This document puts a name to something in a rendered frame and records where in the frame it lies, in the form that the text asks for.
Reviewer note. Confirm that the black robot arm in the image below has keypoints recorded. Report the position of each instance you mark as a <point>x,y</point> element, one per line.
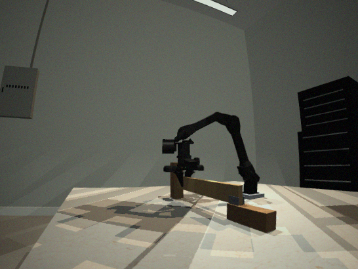
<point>246,170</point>

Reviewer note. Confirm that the long wooden rail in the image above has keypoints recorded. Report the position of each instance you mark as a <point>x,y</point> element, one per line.
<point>213,189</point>

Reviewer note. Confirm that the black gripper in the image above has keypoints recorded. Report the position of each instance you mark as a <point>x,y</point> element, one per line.
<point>178,170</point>

